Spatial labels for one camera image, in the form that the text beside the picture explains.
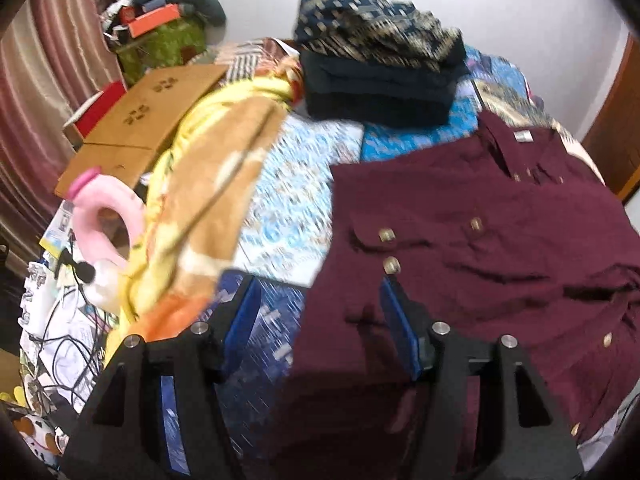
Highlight cartoon print plush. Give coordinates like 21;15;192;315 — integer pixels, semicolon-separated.
12;405;71;468

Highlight black cables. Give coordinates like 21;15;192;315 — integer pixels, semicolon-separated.
30;240;118;411

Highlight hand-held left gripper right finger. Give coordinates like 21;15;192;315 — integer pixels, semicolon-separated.
379;277;583;480

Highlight pink neck pillow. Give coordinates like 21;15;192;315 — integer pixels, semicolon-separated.
67;169;147;273

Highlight red box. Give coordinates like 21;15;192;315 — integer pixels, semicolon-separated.
74;80;127;136

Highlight striped red curtain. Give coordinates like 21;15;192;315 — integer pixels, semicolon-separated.
0;0;123;256

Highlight wooden lap desk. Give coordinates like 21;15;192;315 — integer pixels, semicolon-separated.
54;64;232;202

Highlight blue patchwork bedsheet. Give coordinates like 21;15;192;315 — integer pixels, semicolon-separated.
160;35;608;480

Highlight maroon button shirt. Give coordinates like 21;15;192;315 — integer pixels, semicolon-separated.
250;110;640;480

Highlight orange box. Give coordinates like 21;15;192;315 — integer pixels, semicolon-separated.
127;3;182;39

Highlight pile of white papers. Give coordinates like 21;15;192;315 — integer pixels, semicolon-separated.
17;200;126;411

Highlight green patterned cloth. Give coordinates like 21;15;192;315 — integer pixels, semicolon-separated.
116;17;209;87

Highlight yellow blanket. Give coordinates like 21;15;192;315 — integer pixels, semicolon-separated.
117;80;303;358

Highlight dark folded clothes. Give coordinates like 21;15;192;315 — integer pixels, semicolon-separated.
299;51;458;130

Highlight navy patterned folded garment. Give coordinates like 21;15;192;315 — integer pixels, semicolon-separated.
292;0;467;68

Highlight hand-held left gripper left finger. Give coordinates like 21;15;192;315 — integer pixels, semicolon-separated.
62;275;263;480

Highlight grey-green plush pillow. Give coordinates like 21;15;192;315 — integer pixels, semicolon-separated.
167;0;228;27

